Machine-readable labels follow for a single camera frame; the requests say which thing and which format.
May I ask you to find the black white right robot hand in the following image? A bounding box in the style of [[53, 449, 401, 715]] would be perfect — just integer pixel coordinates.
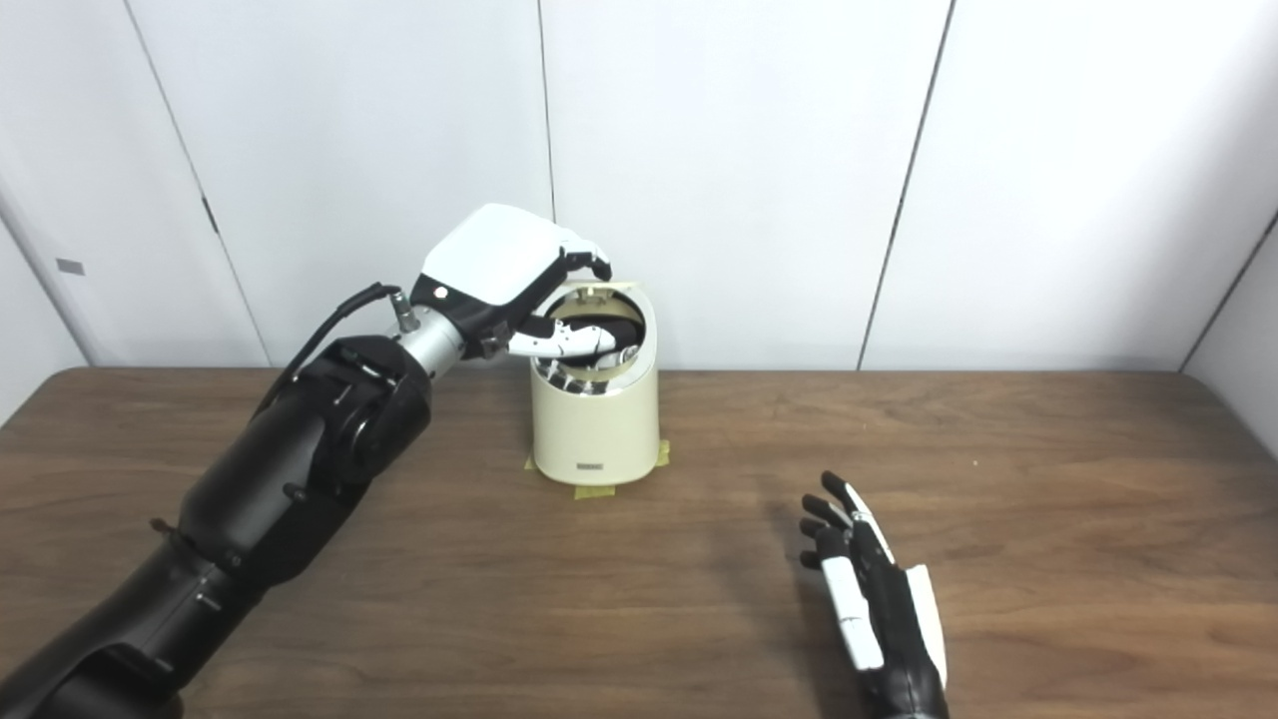
[[799, 471, 950, 719]]

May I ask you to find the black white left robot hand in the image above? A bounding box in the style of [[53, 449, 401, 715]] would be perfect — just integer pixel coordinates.
[[409, 204, 620, 362]]

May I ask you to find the cream-colored round bin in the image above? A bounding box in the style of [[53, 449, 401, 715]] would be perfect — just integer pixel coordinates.
[[530, 282, 661, 487]]

